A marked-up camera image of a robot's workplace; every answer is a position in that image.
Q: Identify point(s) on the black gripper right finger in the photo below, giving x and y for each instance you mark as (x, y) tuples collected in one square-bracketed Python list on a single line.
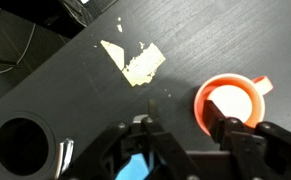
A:
[(215, 122)]

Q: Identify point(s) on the small red toy cup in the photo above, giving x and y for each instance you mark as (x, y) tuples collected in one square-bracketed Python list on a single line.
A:
[(235, 96)]

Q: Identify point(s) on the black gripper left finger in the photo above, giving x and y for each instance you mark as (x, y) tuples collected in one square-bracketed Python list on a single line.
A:
[(152, 109)]

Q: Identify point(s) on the blue round plate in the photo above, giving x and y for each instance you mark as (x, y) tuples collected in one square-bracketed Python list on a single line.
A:
[(140, 167)]

